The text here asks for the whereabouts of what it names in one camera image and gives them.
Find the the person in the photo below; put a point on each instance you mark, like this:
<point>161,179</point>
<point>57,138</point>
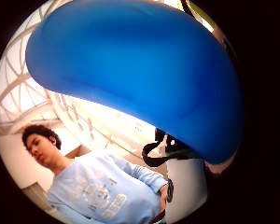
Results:
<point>96,186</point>

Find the black wristwatch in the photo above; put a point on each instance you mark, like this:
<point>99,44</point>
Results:
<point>170,190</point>

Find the blue plastic bowl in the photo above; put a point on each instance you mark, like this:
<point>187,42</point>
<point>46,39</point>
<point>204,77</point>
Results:
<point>137,65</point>

